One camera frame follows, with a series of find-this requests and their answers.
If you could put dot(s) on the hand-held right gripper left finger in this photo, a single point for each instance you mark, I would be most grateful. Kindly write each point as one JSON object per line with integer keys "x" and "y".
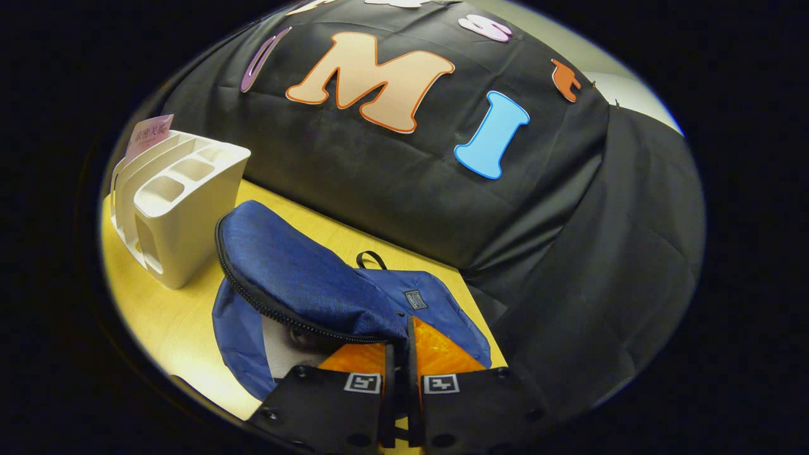
{"x": 389, "y": 392}

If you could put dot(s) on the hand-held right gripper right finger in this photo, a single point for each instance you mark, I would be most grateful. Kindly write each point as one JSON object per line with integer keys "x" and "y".
{"x": 414, "y": 392}

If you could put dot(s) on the black and grey book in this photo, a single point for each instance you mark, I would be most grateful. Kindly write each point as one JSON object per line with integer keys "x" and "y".
{"x": 291, "y": 351}

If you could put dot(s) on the blue schoolbag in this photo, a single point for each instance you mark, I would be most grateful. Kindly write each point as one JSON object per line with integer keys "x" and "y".
{"x": 297, "y": 272}

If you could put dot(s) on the white plastic bookshelf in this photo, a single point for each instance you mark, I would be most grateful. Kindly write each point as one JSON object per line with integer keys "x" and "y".
{"x": 189, "y": 227}

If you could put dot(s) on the pink book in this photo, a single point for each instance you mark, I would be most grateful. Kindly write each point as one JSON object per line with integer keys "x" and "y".
{"x": 148, "y": 134}

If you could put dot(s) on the black backdrop cloth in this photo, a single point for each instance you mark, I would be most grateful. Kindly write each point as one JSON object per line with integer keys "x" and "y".
{"x": 411, "y": 189}

